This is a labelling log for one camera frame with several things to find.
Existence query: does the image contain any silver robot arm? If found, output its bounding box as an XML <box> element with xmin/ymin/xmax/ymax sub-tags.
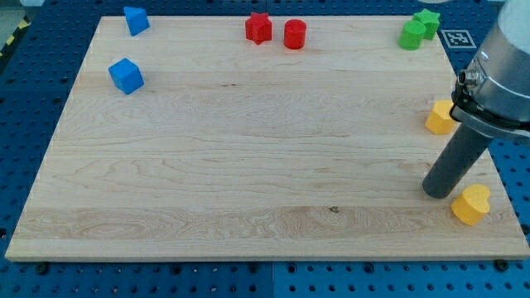
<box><xmin>450</xmin><ymin>0</ymin><xmax>529</xmax><ymax>146</ymax></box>

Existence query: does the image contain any yellow hexagon block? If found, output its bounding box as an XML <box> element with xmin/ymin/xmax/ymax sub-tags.
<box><xmin>425</xmin><ymin>100</ymin><xmax>456</xmax><ymax>135</ymax></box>

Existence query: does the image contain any wooden board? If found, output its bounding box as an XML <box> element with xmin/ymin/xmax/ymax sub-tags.
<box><xmin>6</xmin><ymin>17</ymin><xmax>529</xmax><ymax>262</ymax></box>

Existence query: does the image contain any red cylinder block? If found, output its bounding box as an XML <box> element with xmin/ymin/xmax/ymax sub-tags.
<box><xmin>283</xmin><ymin>19</ymin><xmax>306</xmax><ymax>50</ymax></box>

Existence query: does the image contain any red star block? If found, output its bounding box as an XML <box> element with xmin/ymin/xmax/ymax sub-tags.
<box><xmin>245</xmin><ymin>12</ymin><xmax>272</xmax><ymax>45</ymax></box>

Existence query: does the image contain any blue cube block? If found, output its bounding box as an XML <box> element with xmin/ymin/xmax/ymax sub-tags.
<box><xmin>108</xmin><ymin>58</ymin><xmax>144</xmax><ymax>94</ymax></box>

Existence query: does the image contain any blue triangle block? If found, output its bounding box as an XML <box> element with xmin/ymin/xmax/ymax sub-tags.
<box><xmin>123</xmin><ymin>7</ymin><xmax>150</xmax><ymax>36</ymax></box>

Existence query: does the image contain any green cylinder block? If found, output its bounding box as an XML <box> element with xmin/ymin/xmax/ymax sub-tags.
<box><xmin>397</xmin><ymin>20</ymin><xmax>426</xmax><ymax>50</ymax></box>

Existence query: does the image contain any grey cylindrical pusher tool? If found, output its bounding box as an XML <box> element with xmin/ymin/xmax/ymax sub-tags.
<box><xmin>422</xmin><ymin>124</ymin><xmax>492</xmax><ymax>199</ymax></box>

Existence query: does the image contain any green star block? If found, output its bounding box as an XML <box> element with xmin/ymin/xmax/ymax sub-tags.
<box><xmin>412</xmin><ymin>8</ymin><xmax>441</xmax><ymax>40</ymax></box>

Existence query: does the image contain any yellow heart block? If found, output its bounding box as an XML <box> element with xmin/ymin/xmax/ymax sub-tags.
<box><xmin>450</xmin><ymin>184</ymin><xmax>491</xmax><ymax>226</ymax></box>

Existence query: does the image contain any white fiducial marker tag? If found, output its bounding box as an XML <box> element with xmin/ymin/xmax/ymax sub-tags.
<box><xmin>441</xmin><ymin>29</ymin><xmax>476</xmax><ymax>49</ymax></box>

